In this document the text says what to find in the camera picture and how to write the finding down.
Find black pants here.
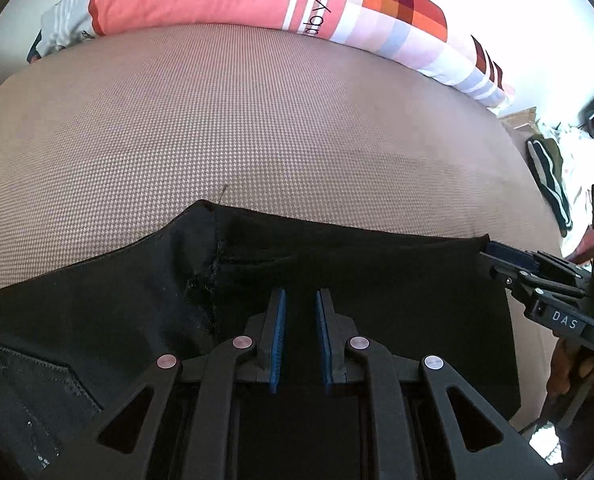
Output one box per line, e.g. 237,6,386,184
0,200,523,480

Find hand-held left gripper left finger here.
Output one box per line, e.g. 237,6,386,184
42,287,288,480

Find pink checked pillow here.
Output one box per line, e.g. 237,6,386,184
27,0,517,110

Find person's right hand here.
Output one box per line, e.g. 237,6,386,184
548,335,594,412

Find dark white striped cloth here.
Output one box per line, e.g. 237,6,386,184
526,136,574,237

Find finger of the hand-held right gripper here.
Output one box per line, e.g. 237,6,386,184
489,262,589,298
481,241,545,270

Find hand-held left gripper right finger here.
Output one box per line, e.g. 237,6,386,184
316,287,559,480

